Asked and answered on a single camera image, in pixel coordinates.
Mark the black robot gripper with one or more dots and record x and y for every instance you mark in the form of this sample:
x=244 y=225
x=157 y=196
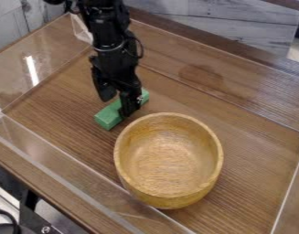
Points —
x=114 y=73

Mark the green rectangular block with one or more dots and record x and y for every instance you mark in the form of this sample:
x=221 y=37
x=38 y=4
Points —
x=109 y=116

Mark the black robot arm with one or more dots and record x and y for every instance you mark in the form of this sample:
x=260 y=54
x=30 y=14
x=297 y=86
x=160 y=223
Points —
x=106 y=17

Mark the brown wooden bowl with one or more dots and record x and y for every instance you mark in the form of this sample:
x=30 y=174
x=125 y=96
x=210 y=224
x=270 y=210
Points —
x=169 y=159

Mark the clear acrylic corner bracket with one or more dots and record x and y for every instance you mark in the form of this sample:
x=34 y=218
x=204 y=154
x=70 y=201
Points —
x=81 y=30

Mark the clear acrylic tray wall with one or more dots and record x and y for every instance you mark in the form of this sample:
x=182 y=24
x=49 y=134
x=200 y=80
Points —
x=85 y=194

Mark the black metal table bracket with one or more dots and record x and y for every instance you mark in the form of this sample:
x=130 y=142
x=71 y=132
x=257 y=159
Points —
x=30 y=219

